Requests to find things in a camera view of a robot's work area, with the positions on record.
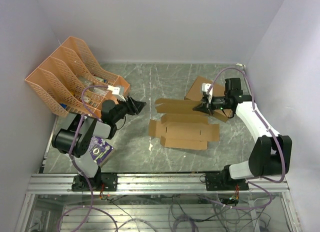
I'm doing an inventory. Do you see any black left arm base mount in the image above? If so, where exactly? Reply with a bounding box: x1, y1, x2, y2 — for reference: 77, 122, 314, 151
71, 172, 118, 192

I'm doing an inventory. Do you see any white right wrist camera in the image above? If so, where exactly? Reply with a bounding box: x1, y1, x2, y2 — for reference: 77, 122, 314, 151
201, 83, 213, 103

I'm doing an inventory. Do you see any purple book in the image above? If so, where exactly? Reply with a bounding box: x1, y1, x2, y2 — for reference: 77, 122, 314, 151
88, 136, 114, 167

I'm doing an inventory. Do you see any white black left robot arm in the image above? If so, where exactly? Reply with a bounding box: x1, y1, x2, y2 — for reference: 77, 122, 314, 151
51, 96, 147, 191

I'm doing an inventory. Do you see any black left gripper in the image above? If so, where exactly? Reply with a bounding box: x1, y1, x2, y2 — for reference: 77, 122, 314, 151
112, 95, 147, 124

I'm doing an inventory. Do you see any closed folded cardboard box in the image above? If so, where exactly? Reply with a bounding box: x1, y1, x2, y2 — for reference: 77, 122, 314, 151
184, 75, 233, 123

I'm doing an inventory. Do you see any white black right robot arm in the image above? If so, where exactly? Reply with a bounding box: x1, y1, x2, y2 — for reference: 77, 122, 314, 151
193, 78, 292, 190

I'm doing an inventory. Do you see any cardboard box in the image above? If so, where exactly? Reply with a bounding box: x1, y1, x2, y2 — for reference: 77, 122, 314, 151
184, 75, 233, 123
148, 98, 220, 151

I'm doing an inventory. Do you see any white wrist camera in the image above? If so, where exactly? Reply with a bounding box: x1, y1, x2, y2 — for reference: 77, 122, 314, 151
201, 83, 213, 103
107, 85, 126, 102

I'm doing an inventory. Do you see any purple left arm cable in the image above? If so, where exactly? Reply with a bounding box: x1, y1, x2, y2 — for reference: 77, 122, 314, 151
56, 85, 120, 232

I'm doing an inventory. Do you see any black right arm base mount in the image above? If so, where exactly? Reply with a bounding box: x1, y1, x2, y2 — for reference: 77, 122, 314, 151
205, 171, 249, 192

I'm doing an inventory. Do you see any pink plastic desk organizer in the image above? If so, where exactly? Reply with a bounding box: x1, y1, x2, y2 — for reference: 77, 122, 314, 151
25, 36, 131, 117

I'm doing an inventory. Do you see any aluminium frame rail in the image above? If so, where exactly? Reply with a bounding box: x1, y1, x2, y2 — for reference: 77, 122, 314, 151
26, 172, 291, 195

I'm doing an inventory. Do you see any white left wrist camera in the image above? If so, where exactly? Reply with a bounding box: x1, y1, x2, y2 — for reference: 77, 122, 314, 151
107, 85, 126, 102

